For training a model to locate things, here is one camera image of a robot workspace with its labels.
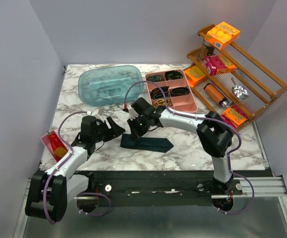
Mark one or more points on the black blue rolled tie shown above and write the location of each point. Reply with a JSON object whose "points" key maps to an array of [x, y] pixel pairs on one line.
{"points": [[179, 91]]}

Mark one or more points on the top orange snack box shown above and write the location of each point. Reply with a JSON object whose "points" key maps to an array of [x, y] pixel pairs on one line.
{"points": [[222, 35]]}

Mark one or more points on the orange cylinder bottle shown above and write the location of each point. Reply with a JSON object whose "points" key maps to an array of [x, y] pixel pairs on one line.
{"points": [[216, 95]]}

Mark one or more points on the dark green tie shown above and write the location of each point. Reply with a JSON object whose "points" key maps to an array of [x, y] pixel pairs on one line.
{"points": [[153, 144]]}

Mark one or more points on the black mounting base rail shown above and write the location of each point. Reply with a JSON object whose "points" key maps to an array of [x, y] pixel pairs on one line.
{"points": [[155, 188]]}

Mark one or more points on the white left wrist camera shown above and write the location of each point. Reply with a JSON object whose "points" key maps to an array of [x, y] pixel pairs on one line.
{"points": [[98, 114]]}

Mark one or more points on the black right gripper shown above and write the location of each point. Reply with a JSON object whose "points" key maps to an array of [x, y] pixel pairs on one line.
{"points": [[134, 131]]}

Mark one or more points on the silver metal scoop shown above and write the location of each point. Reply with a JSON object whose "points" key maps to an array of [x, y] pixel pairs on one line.
{"points": [[239, 91]]}

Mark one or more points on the orange pink box lower shelf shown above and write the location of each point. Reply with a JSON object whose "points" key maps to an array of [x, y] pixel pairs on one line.
{"points": [[234, 116]]}

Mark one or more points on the blue floral rolled tie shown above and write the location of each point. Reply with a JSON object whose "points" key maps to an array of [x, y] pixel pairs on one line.
{"points": [[155, 78]]}

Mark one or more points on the orange box middle shelf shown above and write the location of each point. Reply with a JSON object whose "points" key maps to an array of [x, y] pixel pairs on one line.
{"points": [[195, 75]]}

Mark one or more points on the dark jar on rack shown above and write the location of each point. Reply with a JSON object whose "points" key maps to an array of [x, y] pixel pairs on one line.
{"points": [[206, 49]]}

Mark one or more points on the pink snack box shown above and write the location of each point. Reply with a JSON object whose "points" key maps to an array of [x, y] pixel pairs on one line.
{"points": [[218, 64]]}

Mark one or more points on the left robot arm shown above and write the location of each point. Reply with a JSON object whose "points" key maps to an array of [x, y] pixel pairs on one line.
{"points": [[51, 190]]}

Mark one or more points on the yellow gold rolled tie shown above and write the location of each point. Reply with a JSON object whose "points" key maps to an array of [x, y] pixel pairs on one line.
{"points": [[162, 102]]}

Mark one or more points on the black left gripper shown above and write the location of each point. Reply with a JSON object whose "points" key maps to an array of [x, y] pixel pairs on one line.
{"points": [[114, 131]]}

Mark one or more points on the dark multicolour rolled tie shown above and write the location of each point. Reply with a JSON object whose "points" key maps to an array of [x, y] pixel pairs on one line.
{"points": [[157, 93]]}

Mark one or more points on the wooden tiered rack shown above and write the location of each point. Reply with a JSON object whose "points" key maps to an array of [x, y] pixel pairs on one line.
{"points": [[263, 86]]}

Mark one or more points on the pink compartment organizer box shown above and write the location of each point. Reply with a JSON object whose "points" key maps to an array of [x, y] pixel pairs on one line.
{"points": [[184, 103]]}

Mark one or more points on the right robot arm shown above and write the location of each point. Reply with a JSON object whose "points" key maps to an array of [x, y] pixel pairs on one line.
{"points": [[215, 135]]}

